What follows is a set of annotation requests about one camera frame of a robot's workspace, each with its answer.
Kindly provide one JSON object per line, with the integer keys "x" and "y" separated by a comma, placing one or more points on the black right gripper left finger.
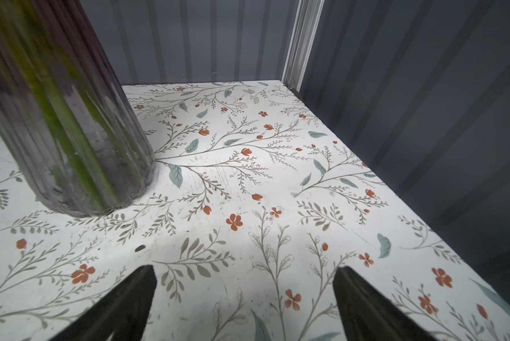
{"x": 122, "y": 314}

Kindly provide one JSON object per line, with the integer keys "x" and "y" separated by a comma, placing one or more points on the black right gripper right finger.
{"x": 366, "y": 314}

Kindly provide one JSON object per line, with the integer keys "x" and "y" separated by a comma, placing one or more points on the purple glass vase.
{"x": 63, "y": 113}

